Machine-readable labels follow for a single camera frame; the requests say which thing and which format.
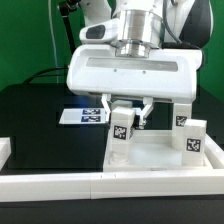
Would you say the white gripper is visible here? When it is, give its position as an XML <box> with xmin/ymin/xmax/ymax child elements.
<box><xmin>67</xmin><ymin>45</ymin><xmax>202</xmax><ymax>129</ymax></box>

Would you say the white square tabletop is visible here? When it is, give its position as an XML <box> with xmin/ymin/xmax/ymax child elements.
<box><xmin>103</xmin><ymin>130</ymin><xmax>212</xmax><ymax>172</ymax></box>

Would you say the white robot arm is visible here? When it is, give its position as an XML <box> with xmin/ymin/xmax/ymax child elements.
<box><xmin>67</xmin><ymin>0</ymin><xmax>214</xmax><ymax>126</ymax></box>

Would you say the white sheet with fiducial markers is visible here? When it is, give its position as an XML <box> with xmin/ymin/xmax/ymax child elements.
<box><xmin>59</xmin><ymin>108</ymin><xmax>109</xmax><ymax>125</ymax></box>

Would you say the white front fence bar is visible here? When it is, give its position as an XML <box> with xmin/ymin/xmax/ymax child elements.
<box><xmin>0</xmin><ymin>169</ymin><xmax>224</xmax><ymax>202</ymax></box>

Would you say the white fence bar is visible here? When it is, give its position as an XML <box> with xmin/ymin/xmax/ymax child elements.
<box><xmin>205</xmin><ymin>135</ymin><xmax>224</xmax><ymax>169</ymax></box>
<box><xmin>0</xmin><ymin>169</ymin><xmax>224</xmax><ymax>202</ymax></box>
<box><xmin>0</xmin><ymin>138</ymin><xmax>11</xmax><ymax>171</ymax></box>

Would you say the white right fence bar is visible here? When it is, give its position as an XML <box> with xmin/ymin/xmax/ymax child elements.
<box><xmin>205</xmin><ymin>135</ymin><xmax>224</xmax><ymax>169</ymax></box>

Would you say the white left fence bar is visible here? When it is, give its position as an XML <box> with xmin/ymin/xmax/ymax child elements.
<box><xmin>0</xmin><ymin>138</ymin><xmax>11</xmax><ymax>171</ymax></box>

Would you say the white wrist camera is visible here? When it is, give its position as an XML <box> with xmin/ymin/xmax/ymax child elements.
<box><xmin>79</xmin><ymin>18</ymin><xmax>120</xmax><ymax>44</ymax></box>

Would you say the black cable on table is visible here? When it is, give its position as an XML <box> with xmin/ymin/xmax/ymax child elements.
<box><xmin>22</xmin><ymin>66</ymin><xmax>70</xmax><ymax>84</ymax></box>

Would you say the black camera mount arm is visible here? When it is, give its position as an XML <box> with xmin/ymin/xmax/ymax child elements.
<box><xmin>58</xmin><ymin>0</ymin><xmax>81</xmax><ymax>53</ymax></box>

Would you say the white hanging cable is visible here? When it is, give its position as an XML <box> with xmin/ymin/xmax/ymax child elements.
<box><xmin>47</xmin><ymin>0</ymin><xmax>60</xmax><ymax>84</ymax></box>

